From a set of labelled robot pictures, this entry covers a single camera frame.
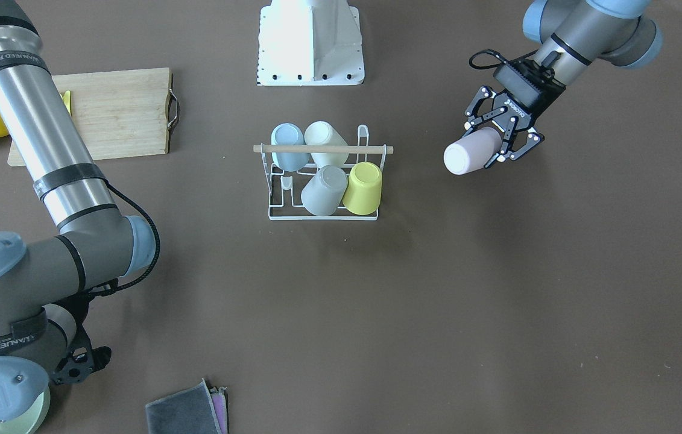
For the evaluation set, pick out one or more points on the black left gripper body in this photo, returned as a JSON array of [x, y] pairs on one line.
[[511, 114]]

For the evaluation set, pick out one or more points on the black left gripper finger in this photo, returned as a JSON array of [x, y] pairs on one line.
[[510, 126], [482, 108]]

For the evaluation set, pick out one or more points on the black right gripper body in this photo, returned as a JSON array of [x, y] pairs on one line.
[[75, 307]]

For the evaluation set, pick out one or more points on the pink cup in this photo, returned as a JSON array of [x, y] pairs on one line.
[[473, 151]]

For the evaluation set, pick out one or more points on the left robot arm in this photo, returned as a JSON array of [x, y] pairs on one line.
[[571, 36]]

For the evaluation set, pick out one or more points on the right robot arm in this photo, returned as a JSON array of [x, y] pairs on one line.
[[45, 287]]

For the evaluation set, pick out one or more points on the yellow cup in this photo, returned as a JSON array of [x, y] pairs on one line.
[[363, 194]]

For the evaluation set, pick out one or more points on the cream white cup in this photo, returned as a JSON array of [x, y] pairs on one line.
[[321, 133]]

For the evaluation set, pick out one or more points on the grey cup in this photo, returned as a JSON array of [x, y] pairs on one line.
[[323, 193]]

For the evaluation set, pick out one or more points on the light blue cup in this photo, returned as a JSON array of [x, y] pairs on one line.
[[287, 134]]

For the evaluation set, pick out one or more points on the green bowl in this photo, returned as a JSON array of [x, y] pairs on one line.
[[32, 419]]

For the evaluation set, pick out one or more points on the grey cloth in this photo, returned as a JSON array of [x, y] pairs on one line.
[[188, 411]]

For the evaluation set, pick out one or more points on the pink cloth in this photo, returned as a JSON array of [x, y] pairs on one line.
[[219, 400]]

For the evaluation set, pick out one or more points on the bamboo cutting board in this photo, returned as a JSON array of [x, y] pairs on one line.
[[121, 114]]

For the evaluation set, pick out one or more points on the yellow plastic knife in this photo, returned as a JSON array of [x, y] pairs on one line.
[[66, 97]]

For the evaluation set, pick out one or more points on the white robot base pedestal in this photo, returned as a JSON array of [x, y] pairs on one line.
[[310, 43]]

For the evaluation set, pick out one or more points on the white wire cup holder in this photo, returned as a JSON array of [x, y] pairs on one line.
[[285, 187]]

